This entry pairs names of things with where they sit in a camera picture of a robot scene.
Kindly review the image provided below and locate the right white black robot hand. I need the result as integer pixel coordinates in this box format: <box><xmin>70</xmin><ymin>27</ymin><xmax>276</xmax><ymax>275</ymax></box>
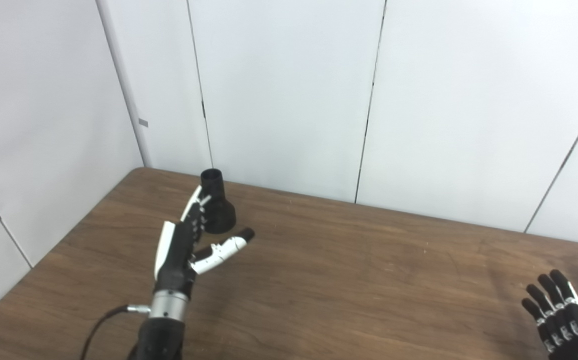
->
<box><xmin>521</xmin><ymin>269</ymin><xmax>578</xmax><ymax>360</ymax></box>

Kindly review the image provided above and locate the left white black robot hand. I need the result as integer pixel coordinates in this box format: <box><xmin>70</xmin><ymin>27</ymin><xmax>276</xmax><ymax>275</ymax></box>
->
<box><xmin>153</xmin><ymin>185</ymin><xmax>255</xmax><ymax>301</ymax></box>

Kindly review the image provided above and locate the black funnel-shaped nozzle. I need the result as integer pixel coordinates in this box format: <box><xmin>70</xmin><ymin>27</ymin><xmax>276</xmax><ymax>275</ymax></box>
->
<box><xmin>200</xmin><ymin>169</ymin><xmax>237</xmax><ymax>234</ymax></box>

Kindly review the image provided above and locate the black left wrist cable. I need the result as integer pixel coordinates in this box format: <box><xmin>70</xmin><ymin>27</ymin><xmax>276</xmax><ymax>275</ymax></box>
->
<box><xmin>80</xmin><ymin>304</ymin><xmax>152</xmax><ymax>360</ymax></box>

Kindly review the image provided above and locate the white corner post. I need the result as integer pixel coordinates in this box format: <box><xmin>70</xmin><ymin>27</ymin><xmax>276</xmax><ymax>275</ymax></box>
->
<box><xmin>96</xmin><ymin>0</ymin><xmax>152</xmax><ymax>168</ymax></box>

